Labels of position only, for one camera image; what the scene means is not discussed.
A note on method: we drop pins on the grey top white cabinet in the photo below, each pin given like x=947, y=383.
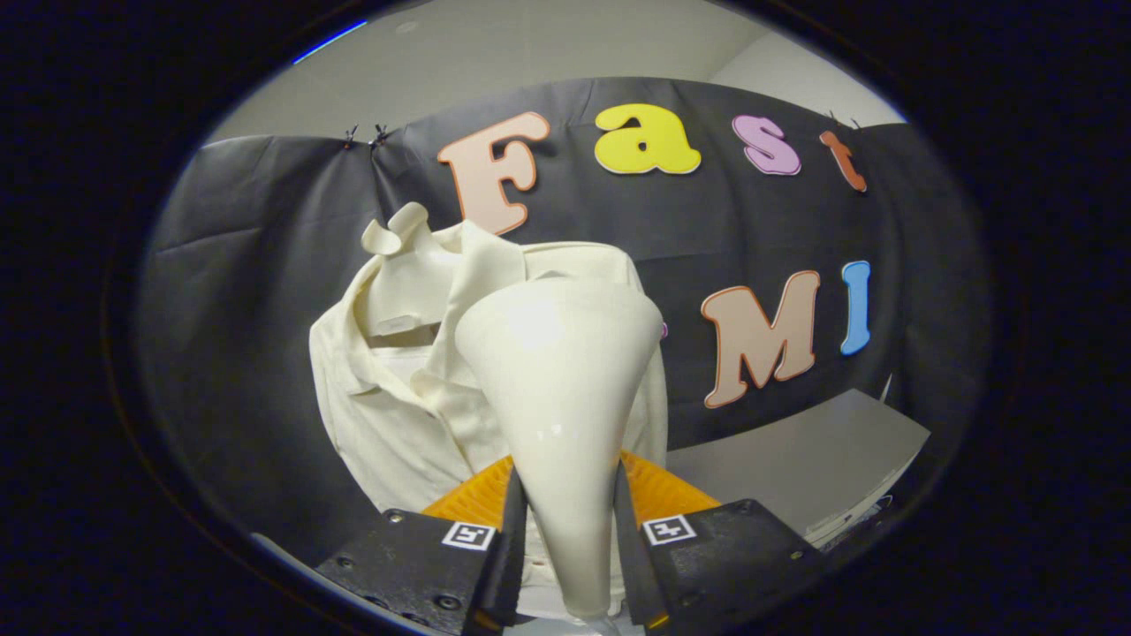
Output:
x=795, y=468

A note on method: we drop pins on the white clothes hanger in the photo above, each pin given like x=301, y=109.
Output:
x=398, y=228

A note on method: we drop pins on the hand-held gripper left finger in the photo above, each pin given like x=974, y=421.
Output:
x=512, y=548

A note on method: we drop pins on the black backdrop cloth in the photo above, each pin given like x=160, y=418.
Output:
x=247, y=309

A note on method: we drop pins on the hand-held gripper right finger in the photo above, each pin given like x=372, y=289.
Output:
x=629, y=548

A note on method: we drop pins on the cream button-up shirt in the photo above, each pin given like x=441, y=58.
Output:
x=389, y=415

